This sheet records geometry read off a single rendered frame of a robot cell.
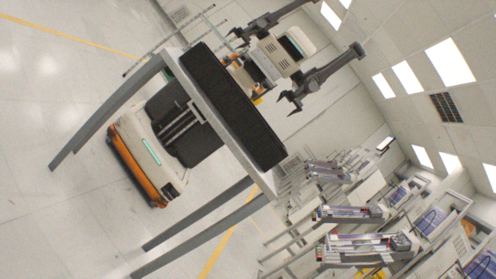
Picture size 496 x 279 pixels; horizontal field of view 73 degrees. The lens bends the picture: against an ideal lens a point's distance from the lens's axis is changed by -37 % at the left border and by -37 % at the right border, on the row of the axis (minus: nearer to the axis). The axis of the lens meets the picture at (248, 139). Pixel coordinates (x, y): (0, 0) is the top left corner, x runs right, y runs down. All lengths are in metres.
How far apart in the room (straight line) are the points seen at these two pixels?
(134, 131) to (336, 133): 9.18
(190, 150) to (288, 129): 8.61
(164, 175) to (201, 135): 0.43
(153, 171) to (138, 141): 0.20
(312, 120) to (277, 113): 0.83
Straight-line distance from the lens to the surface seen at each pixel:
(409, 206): 4.64
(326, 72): 2.69
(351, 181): 7.75
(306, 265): 4.61
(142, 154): 2.93
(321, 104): 11.76
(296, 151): 11.77
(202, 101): 1.80
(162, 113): 3.15
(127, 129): 2.93
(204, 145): 3.21
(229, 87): 1.96
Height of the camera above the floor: 1.02
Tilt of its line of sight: 6 degrees down
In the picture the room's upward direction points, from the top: 54 degrees clockwise
